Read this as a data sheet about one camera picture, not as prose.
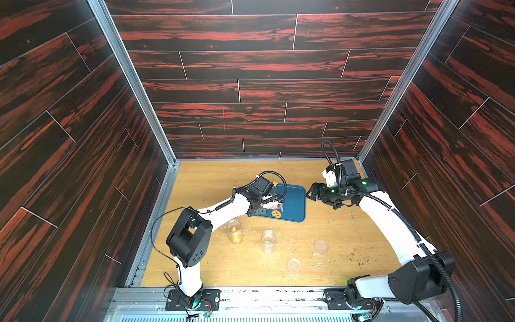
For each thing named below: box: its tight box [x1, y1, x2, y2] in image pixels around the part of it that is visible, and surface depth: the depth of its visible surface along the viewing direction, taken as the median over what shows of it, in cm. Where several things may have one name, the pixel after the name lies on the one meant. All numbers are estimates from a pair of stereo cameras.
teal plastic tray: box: [253, 183, 306, 223], surface depth 98 cm
